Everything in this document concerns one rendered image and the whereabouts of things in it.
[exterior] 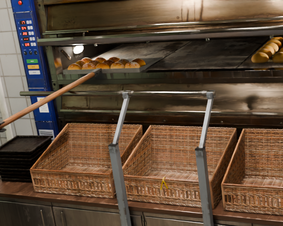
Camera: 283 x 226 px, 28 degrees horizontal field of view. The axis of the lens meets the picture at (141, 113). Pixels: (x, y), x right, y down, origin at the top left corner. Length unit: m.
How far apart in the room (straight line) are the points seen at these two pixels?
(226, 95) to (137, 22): 0.67
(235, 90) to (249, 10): 0.46
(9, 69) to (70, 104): 0.51
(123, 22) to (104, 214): 1.12
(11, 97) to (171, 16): 1.36
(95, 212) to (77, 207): 0.13
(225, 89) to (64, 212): 1.17
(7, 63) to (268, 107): 1.78
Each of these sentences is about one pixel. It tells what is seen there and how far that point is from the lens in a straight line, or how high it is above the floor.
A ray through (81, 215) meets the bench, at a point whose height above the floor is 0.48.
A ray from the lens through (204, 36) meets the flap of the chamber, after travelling 3.02.
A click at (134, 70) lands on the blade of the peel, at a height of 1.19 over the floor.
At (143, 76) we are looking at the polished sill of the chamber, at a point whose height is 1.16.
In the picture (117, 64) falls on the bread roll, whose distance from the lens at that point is 3.48.
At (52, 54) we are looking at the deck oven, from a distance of 3.69.
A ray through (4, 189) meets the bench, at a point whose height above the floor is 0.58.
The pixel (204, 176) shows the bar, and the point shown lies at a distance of 2.76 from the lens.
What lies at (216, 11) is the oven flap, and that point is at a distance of 3.13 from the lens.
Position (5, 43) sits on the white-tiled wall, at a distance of 3.90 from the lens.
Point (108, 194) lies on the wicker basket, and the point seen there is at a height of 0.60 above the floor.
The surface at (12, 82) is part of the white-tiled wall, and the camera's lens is 3.95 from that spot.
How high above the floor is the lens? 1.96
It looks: 17 degrees down
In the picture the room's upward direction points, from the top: 8 degrees counter-clockwise
